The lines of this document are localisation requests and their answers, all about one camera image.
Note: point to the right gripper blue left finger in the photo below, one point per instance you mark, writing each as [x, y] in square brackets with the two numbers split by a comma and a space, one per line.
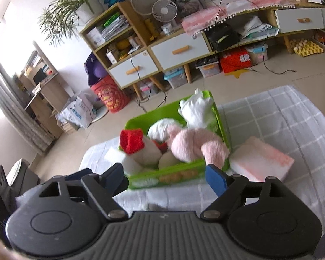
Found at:
[113, 180]

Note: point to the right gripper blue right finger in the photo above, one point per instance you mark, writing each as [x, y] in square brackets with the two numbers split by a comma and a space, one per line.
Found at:
[216, 179]

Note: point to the red santa plush toy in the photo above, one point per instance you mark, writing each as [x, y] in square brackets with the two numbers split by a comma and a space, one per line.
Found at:
[140, 148]

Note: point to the pink plush rabbit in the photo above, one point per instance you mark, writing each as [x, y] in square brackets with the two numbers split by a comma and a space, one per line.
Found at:
[191, 144]

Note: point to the white cloth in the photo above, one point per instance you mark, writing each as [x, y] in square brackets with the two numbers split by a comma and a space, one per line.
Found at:
[197, 111]

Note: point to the green plastic storage bin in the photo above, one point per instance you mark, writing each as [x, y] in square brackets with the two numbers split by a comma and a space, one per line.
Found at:
[152, 176]

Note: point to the white paper shopping bag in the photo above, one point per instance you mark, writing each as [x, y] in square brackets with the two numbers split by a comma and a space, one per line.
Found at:
[79, 109]

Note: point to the red printed bag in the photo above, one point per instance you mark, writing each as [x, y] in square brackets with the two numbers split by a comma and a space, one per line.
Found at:
[110, 94]

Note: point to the grey checked tablecloth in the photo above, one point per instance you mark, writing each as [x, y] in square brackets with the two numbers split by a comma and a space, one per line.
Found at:
[283, 118]

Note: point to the clear storage box blue lid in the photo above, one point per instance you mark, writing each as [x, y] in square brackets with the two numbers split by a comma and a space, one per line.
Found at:
[175, 77]

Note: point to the red cardboard box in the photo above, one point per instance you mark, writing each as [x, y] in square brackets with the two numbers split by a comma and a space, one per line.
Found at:
[235, 59]

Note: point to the wooden desk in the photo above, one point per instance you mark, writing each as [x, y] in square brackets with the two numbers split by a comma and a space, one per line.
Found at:
[45, 89]

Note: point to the wooden shelf cabinet with drawers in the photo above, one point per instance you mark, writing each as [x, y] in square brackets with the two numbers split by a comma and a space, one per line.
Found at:
[152, 57]

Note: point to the black box under bench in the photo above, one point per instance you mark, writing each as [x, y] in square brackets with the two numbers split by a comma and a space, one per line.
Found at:
[222, 36]

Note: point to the stack of papers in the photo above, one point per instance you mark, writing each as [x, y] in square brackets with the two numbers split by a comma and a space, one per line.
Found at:
[115, 25]

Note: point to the yellow egg tray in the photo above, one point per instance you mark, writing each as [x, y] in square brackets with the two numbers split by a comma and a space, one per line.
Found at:
[304, 47]

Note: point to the pink table runner cloth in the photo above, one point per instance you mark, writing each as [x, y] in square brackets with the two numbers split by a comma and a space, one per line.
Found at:
[206, 19]

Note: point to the low wooden tv bench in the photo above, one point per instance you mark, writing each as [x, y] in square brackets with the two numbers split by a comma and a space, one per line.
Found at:
[292, 20]

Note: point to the small white desk fan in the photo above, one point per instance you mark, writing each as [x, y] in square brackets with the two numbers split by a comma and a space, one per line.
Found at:
[164, 11]

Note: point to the potted green plant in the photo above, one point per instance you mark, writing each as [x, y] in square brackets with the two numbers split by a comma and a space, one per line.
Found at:
[58, 20]

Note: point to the large white fan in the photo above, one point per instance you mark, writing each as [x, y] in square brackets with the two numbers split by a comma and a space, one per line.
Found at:
[143, 7]

